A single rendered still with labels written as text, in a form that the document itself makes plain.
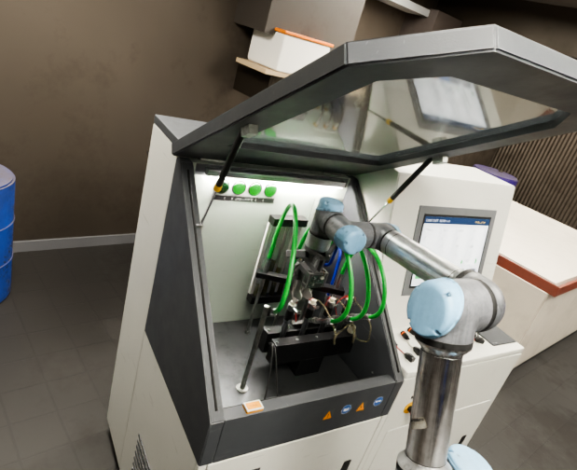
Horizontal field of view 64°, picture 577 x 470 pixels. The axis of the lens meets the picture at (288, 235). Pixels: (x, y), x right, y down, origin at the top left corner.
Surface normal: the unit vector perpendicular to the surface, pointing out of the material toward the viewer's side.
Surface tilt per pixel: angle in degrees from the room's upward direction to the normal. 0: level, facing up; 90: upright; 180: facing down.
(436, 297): 84
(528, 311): 90
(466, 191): 76
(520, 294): 90
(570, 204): 90
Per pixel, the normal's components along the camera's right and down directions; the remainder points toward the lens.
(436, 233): 0.53, 0.25
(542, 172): -0.75, 0.07
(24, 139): 0.61, 0.47
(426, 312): -0.84, -0.17
